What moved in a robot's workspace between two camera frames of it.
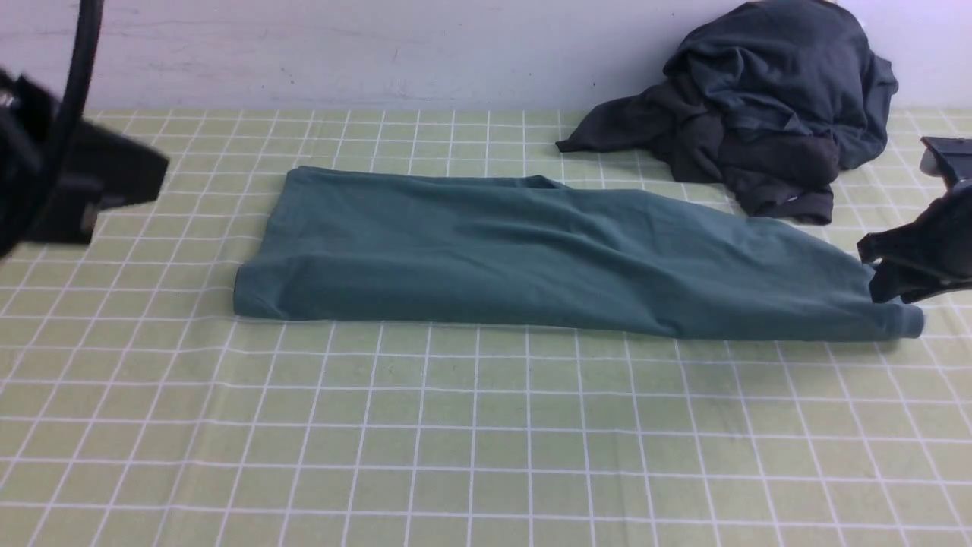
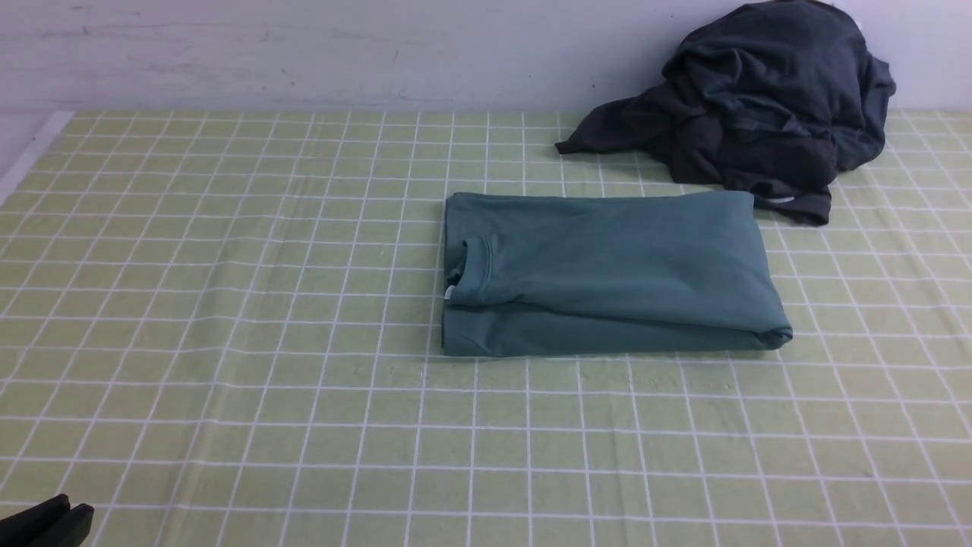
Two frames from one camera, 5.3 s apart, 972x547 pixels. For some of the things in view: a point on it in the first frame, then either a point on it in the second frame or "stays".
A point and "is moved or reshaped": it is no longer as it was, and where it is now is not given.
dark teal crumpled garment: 796,65 stays
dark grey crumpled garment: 789,177 stays
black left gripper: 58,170 → 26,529
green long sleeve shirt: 526,250 is moved or reshaped
